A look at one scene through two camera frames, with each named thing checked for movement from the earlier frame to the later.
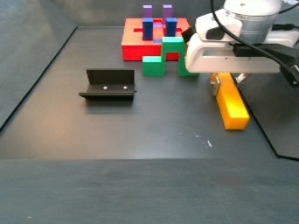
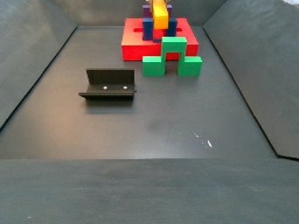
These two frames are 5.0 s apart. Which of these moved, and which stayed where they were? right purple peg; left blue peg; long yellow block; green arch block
Moved: long yellow block
Stayed: left blue peg; right purple peg; green arch block
